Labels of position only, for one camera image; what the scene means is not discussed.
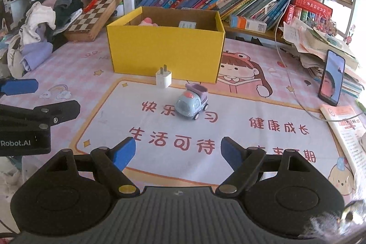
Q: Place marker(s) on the black smartphone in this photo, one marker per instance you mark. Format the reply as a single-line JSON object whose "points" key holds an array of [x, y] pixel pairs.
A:
{"points": [[331, 78]]}

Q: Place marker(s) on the messy stack of papers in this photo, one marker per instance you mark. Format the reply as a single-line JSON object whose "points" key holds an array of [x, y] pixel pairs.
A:
{"points": [[311, 44]]}

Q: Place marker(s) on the yellow cardboard box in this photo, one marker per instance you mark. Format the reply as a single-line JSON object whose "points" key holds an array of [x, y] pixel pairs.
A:
{"points": [[163, 52]]}

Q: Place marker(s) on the red tassel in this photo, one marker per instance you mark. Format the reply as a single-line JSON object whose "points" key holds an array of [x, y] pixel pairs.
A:
{"points": [[91, 1]]}

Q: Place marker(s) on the white charger plug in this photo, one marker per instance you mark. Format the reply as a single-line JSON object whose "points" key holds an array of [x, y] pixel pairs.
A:
{"points": [[163, 78]]}

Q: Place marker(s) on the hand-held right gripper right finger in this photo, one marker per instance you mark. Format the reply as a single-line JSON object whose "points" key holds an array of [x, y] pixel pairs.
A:
{"points": [[231, 154]]}

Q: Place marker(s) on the small white labelled packet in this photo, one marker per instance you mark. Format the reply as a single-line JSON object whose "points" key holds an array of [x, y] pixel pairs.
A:
{"points": [[187, 24]]}

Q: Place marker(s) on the orange white booklet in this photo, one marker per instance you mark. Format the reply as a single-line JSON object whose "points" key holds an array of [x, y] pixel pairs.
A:
{"points": [[343, 129]]}

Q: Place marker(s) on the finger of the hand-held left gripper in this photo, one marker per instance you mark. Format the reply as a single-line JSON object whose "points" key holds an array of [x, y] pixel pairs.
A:
{"points": [[63, 111], [20, 87]]}

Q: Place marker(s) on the blue purple toy car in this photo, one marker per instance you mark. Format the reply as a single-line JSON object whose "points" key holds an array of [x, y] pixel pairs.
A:
{"points": [[187, 104]]}

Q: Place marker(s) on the row of small red books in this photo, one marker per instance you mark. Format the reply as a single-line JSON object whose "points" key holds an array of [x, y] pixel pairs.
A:
{"points": [[311, 6]]}

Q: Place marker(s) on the small white orange toothpaste box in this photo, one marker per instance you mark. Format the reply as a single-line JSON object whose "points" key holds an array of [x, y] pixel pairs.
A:
{"points": [[248, 24]]}

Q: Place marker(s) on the pile of clothes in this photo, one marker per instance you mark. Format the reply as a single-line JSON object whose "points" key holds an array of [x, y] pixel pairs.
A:
{"points": [[37, 21]]}

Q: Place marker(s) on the pink cartoon desk mat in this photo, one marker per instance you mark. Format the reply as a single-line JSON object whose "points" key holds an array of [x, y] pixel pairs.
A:
{"points": [[251, 106]]}

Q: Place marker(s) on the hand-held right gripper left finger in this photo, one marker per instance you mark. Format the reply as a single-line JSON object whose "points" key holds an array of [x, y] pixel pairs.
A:
{"points": [[124, 154]]}

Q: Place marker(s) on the wooden chessboard case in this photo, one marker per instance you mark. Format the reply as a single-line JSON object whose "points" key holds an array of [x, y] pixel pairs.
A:
{"points": [[94, 15]]}

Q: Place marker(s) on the grey fuzzy cloth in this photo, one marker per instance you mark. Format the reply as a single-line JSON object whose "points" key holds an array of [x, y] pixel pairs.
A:
{"points": [[351, 215]]}

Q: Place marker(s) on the pink soft toy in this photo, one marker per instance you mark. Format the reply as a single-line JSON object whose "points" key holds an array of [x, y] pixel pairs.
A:
{"points": [[148, 22]]}

